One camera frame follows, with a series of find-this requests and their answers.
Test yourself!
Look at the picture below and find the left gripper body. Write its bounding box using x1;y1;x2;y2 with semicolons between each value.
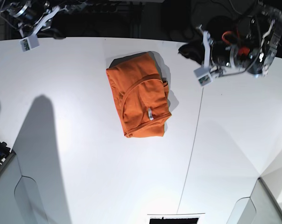
196;25;239;77

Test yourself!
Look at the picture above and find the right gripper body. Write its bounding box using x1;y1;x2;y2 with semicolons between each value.
5;0;69;37

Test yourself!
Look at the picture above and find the orange t-shirt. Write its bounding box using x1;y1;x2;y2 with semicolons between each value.
106;53;171;138

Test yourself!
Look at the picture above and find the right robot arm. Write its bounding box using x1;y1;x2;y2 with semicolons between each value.
0;0;71;40

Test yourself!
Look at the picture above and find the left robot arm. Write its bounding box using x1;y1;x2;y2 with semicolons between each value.
178;0;282;85

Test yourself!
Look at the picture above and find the black slot panel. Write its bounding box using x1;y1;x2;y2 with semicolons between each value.
146;213;205;224

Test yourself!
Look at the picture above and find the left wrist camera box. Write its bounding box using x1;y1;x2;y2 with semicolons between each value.
194;67;213;86

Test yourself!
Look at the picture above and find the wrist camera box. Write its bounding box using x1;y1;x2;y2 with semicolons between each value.
20;35;40;52
194;67;213;86

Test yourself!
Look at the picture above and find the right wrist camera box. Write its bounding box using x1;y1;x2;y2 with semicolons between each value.
20;35;40;52

